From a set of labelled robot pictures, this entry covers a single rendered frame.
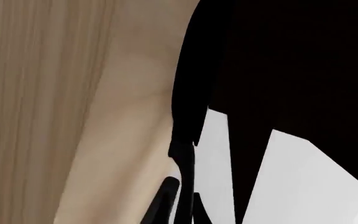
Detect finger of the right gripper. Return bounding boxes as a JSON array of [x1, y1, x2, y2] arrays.
[[193, 105, 229, 147], [227, 113, 273, 224]]

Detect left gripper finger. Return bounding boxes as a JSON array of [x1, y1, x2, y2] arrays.
[[192, 192, 213, 224]]

